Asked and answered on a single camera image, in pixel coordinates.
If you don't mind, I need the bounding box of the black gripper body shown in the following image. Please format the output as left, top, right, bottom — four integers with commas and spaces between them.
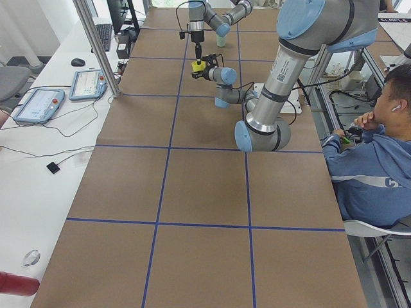
179, 30, 205, 43
191, 54, 223, 79

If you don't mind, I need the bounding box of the yellow plastic cup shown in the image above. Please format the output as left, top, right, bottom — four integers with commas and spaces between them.
191, 60, 206, 73

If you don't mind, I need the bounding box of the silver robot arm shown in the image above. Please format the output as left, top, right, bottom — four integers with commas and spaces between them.
186, 1, 380, 152
175, 0, 254, 65

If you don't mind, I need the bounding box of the green plastic cup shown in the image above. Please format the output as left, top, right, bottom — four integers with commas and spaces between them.
216, 35, 227, 48

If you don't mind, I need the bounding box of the person's hand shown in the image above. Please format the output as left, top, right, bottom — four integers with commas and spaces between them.
332, 129, 345, 139

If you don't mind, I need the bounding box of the person's raised hand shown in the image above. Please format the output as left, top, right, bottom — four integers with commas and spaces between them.
354, 112, 385, 131

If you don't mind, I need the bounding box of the black box with label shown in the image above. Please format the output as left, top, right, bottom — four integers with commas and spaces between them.
116, 35, 131, 59

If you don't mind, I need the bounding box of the black monitor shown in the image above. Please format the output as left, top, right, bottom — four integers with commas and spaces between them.
107, 0, 140, 34

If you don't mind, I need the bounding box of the black keyboard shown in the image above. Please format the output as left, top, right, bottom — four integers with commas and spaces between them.
95, 23, 113, 52

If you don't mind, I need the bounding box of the rear teach pendant tablet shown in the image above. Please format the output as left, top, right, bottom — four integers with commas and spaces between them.
69, 69, 107, 101

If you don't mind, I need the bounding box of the teach pendant tablet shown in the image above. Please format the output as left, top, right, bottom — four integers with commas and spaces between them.
69, 69, 107, 101
13, 89, 66, 123

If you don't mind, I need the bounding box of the black computer mouse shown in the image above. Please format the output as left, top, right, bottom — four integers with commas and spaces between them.
71, 58, 85, 67

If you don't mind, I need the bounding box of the brown paper table cover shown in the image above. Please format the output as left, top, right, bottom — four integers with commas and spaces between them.
32, 8, 367, 307

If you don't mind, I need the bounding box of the front teach pendant tablet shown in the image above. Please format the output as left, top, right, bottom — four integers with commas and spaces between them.
13, 89, 66, 123

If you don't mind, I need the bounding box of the small black square sensor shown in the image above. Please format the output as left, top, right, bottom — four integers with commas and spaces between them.
46, 162, 60, 174

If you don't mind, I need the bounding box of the seated person blue hoodie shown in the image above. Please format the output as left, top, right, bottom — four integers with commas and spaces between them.
322, 64, 410, 228

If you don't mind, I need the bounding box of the white chair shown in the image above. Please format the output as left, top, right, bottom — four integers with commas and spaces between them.
343, 219, 410, 263

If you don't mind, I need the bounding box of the red cylinder bottle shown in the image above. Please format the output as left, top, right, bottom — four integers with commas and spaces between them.
1, 271, 40, 296

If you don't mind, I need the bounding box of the aluminium frame post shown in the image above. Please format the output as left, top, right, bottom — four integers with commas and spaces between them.
73, 0, 120, 98

